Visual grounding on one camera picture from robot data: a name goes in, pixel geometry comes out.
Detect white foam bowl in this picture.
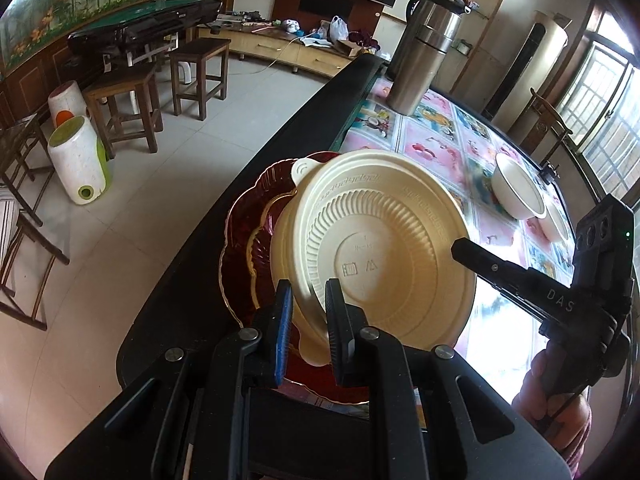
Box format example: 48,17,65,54
491,153,547,220
538,202,570,243

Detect red glass plate with label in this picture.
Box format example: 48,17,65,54
245,192,302,311

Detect cream plastic bowl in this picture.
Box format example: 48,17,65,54
269,194,331,367
292,150,476,350

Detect person's right hand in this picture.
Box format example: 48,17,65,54
512,342,592,479

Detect colourful printed tablecloth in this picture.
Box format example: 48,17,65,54
341,76,574,400

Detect small black table clamp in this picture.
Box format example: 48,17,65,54
538,162,559,185

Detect dark wooden chair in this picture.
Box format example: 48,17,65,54
509,88,573,167

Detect standing air conditioner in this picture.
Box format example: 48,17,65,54
482,11,568,132

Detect white green plastic bin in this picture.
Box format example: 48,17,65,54
48,115,111,206

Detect slim steel thermos flask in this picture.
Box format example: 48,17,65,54
386,25,451,116

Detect wooden stool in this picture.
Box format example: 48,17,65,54
82,63,164,160
169,37,231,122

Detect white orange plastic bin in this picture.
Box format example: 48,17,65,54
48,80,90,128

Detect large steel thermos jug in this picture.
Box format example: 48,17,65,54
386,0,471,80

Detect low wooden tv cabinet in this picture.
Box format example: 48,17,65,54
196,26,352,78

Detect white plastic bag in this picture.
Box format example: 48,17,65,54
328,15,349,44

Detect green mahjong table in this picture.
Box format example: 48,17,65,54
67,0,222,58

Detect metal frame chair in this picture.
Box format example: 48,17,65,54
1,114,70,332

